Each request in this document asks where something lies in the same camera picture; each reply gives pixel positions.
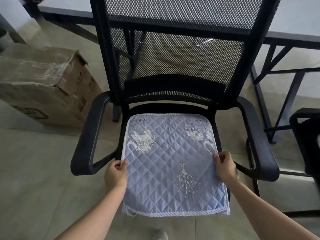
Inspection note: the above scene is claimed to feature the person's right hand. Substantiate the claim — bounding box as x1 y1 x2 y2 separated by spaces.
212 151 239 183

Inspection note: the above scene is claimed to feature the person's left hand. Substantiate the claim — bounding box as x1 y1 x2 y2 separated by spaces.
104 159 128 190

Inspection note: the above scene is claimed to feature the blue quilted cushion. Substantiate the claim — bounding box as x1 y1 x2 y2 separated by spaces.
122 113 231 218

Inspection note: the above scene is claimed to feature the black mesh chair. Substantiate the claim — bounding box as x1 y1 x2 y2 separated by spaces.
246 108 320 218
71 0 282 198

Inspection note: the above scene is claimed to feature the person's left forearm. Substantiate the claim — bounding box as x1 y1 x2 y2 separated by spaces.
55 185 128 240

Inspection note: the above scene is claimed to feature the person's right forearm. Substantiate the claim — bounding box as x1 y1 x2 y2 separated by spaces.
227 176 320 240

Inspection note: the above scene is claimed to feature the person's left shoe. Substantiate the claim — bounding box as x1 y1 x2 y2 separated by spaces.
150 228 168 240

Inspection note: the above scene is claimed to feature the brown cardboard box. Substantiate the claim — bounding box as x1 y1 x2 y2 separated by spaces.
0 43 103 129

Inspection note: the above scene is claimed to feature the black metal desk frame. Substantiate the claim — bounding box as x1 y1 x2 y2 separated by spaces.
22 0 320 144

